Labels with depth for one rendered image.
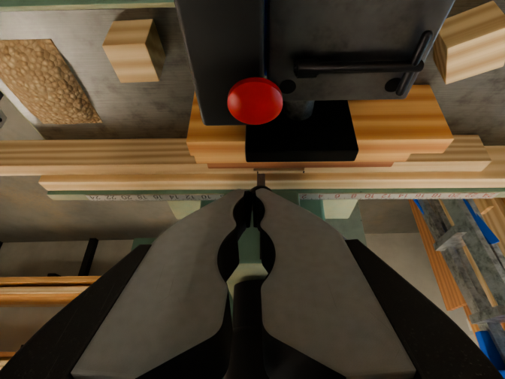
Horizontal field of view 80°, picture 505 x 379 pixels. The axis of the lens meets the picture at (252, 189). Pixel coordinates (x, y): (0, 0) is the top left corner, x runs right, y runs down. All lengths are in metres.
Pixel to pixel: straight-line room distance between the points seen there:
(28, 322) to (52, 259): 0.56
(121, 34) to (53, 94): 0.11
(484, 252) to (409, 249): 1.94
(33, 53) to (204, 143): 0.17
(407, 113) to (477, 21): 0.08
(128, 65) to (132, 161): 0.13
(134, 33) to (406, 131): 0.24
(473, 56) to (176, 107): 0.27
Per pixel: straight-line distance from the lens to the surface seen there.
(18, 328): 3.47
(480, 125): 0.44
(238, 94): 0.16
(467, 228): 1.16
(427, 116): 0.32
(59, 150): 0.43
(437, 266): 2.24
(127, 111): 0.37
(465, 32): 0.30
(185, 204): 0.73
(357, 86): 0.20
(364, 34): 0.18
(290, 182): 0.36
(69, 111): 0.37
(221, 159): 0.32
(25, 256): 3.73
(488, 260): 1.13
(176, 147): 0.37
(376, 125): 0.30
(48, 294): 2.83
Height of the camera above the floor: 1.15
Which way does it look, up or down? 32 degrees down
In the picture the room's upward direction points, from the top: 179 degrees counter-clockwise
